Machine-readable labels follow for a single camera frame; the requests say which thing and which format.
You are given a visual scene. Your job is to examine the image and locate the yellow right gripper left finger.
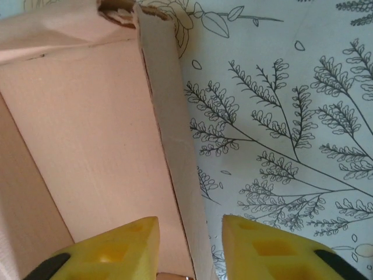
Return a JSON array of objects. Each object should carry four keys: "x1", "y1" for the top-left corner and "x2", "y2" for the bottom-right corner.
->
[{"x1": 27, "y1": 216, "x2": 160, "y2": 280}]

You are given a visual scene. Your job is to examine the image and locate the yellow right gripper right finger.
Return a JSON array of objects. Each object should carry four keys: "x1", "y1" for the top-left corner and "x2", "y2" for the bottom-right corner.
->
[{"x1": 221, "y1": 214, "x2": 370, "y2": 280}]

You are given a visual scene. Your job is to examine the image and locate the floral tablecloth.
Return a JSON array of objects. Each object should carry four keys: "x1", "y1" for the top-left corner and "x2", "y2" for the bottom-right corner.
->
[{"x1": 23, "y1": 0, "x2": 373, "y2": 280}]

